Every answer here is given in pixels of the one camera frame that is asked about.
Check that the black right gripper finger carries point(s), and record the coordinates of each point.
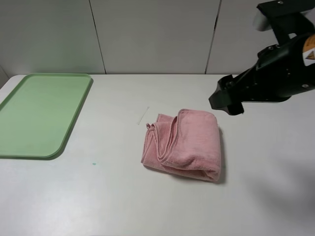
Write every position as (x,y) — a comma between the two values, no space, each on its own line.
(235,109)
(221,97)

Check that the pink terry towel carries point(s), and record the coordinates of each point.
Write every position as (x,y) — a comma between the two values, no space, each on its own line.
(187,145)

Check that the light green plastic tray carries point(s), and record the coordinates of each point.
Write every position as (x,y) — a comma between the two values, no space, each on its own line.
(38,116)

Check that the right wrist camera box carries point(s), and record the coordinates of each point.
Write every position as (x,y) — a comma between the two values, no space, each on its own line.
(285,17)

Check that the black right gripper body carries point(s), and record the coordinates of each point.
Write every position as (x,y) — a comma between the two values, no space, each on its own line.
(279,74)

